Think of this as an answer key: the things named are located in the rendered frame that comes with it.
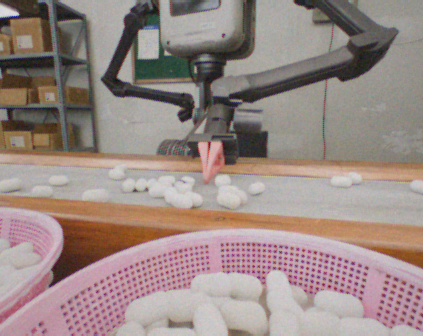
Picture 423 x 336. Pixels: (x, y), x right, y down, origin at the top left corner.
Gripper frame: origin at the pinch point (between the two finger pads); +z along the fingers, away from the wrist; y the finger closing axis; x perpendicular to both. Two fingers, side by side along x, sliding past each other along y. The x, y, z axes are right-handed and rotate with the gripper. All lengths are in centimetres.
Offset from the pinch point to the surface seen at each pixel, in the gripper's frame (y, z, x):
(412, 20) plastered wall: 117, -206, 60
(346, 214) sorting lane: 21.9, 9.1, -5.3
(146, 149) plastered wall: -111, -145, 145
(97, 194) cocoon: -13.6, 10.6, -8.8
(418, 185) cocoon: 36.7, -2.0, 1.9
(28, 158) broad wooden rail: -54, -10, 8
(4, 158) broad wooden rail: -62, -10, 8
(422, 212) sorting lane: 32.4, 6.8, -3.4
